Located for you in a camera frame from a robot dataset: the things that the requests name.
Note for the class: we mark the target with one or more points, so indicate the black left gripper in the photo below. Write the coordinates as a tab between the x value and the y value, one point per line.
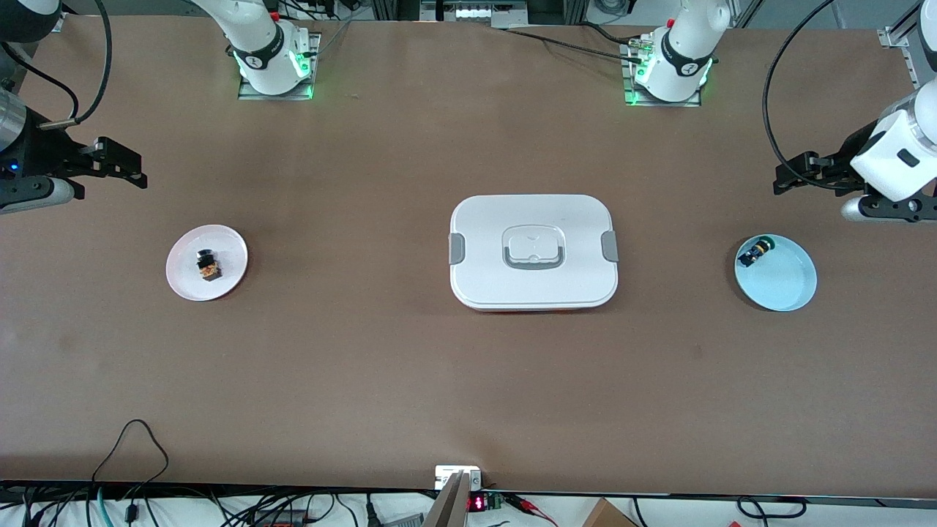
834	165

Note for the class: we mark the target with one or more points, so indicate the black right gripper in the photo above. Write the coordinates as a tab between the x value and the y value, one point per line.
42	156

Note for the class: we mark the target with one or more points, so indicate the orange push-button switch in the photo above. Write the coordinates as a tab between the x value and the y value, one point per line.
209	266

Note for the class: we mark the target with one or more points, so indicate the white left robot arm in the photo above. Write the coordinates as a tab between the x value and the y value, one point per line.
681	58

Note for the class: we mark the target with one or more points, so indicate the white lidded box grey latches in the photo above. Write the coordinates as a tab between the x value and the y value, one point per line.
534	278

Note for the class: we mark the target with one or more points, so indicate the brown cardboard box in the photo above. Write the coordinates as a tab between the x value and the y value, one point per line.
607	514

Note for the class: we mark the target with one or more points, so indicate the small blue yellow part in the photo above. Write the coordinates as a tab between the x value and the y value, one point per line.
756	252

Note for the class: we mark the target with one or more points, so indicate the light blue round plate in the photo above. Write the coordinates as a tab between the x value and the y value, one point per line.
783	282

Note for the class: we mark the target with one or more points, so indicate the pink round plate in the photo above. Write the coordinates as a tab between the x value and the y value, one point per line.
206	278

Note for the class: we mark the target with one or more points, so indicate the red clip lead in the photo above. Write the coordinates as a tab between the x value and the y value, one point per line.
534	509

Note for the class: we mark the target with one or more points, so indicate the red digit display board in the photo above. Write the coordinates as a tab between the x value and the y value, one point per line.
479	503

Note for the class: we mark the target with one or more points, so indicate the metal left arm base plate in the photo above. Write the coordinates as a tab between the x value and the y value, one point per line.
626	80

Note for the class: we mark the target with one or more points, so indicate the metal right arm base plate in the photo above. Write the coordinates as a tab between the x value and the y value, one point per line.
311	66

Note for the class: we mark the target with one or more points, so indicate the aluminium frame with white light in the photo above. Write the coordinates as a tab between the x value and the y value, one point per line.
474	11

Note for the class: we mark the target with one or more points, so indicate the aluminium camera mount bar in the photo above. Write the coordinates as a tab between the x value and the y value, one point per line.
450	501

